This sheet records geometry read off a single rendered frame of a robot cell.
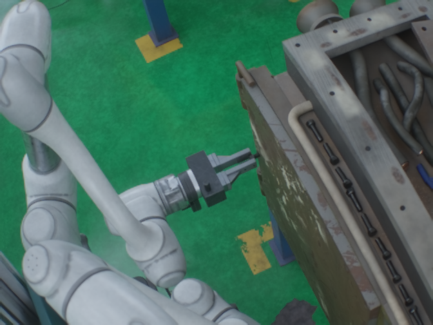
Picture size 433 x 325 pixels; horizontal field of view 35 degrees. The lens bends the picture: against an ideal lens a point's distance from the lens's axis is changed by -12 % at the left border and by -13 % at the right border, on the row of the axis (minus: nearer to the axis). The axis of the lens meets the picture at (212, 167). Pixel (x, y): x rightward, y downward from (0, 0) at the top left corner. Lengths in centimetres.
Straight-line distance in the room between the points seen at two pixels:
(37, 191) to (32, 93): 56
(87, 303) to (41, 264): 10
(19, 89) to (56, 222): 55
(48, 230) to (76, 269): 74
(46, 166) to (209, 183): 43
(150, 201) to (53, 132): 39
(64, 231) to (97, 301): 82
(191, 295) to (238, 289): 116
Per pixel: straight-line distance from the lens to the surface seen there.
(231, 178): 191
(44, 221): 194
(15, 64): 150
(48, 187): 201
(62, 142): 164
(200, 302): 166
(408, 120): 155
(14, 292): 191
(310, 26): 176
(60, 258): 118
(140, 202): 187
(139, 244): 174
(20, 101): 150
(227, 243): 290
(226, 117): 321
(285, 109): 166
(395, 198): 140
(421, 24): 167
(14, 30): 159
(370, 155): 145
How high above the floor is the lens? 255
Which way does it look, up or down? 56 degrees down
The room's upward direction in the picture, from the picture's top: 17 degrees counter-clockwise
